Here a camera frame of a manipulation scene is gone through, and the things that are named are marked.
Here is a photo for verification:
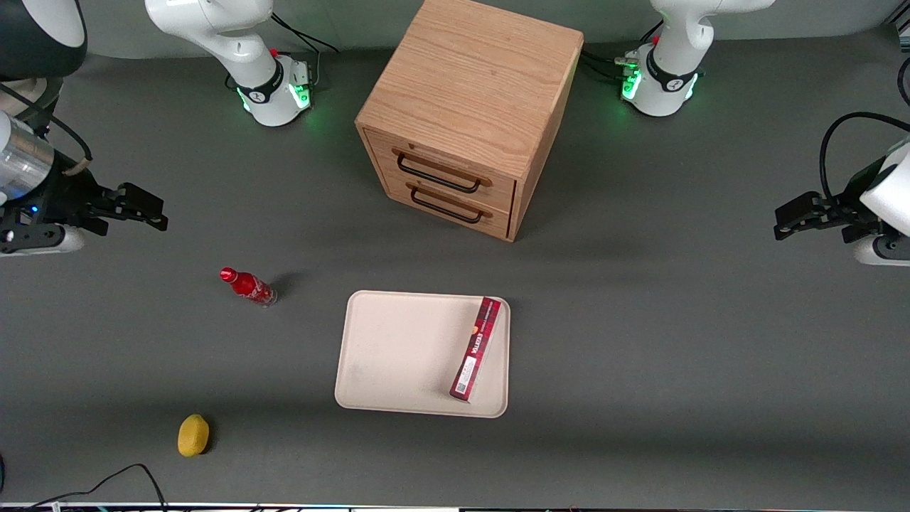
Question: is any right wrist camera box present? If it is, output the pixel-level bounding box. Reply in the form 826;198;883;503
0;225;86;257

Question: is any wooden drawer cabinet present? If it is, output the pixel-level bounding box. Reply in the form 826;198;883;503
355;0;585;243

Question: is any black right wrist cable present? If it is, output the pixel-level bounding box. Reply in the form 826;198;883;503
0;81;95;177

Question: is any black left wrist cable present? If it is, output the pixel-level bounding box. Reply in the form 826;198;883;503
818;112;910;201

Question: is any red coke bottle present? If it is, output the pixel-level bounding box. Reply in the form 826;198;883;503
219;267;278;308

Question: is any wooden drawer front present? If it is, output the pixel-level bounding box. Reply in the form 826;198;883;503
384;169;515;240
363;129;518;215

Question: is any black metal drawer handle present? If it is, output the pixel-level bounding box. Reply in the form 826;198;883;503
409;184;485;225
396;152;483;195

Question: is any cream plastic tray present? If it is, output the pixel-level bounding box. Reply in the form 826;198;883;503
334;289;511;419

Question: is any black arm base cable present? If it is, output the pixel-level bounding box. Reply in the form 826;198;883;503
269;13;341;90
579;20;665;85

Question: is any black left arm base cable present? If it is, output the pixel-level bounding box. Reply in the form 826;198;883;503
579;20;665;85

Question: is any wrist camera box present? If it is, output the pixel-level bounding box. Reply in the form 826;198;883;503
0;225;86;257
853;235;910;267

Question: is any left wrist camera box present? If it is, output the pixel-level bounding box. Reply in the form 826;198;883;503
853;235;910;267

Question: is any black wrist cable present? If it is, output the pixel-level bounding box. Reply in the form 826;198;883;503
0;81;95;177
818;112;910;201

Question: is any yellow lemon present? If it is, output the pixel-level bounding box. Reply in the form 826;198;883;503
177;414;211;458

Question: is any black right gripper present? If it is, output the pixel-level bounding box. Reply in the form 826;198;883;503
30;168;170;236

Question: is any black cable at table edge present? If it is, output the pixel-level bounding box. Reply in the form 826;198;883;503
20;463;168;512

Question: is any black right arm base cable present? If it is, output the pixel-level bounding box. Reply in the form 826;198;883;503
269;13;341;90

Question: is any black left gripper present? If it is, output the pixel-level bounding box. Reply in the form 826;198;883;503
774;188;884;245

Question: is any red tartan shortbread box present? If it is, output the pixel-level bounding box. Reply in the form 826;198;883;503
449;297;503;403

